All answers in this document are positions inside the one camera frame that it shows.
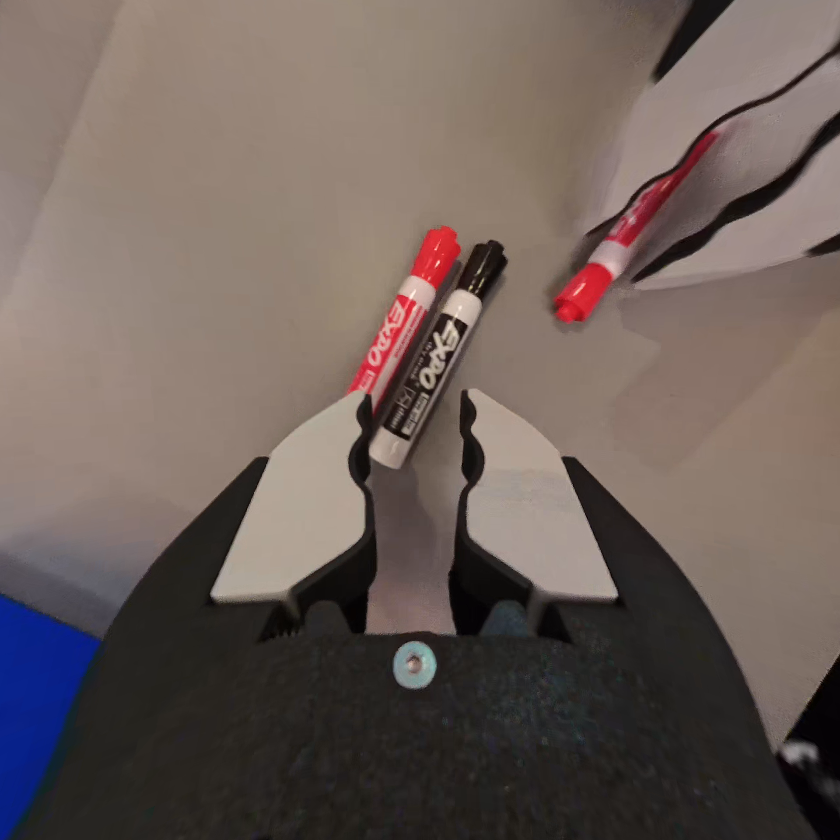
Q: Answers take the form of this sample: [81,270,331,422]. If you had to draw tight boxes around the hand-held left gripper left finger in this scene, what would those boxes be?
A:
[210,390,378,608]

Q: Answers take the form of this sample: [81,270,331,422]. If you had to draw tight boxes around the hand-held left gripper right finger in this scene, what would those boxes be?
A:
[449,387,621,634]

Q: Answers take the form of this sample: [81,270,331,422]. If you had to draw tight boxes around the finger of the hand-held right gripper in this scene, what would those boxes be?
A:
[584,0,840,237]
[629,66,840,291]

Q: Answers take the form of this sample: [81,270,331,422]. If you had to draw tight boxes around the red whiteboard marker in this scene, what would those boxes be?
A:
[346,226,460,411]
[553,131,719,324]

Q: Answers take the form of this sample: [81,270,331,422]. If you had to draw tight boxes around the black whiteboard marker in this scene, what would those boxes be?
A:
[369,239,508,470]

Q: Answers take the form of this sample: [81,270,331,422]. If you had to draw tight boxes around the small blue bin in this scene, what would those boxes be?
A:
[0,594,102,840]

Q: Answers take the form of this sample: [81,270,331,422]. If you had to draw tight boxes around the grey desk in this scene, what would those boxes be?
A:
[0,0,840,756]

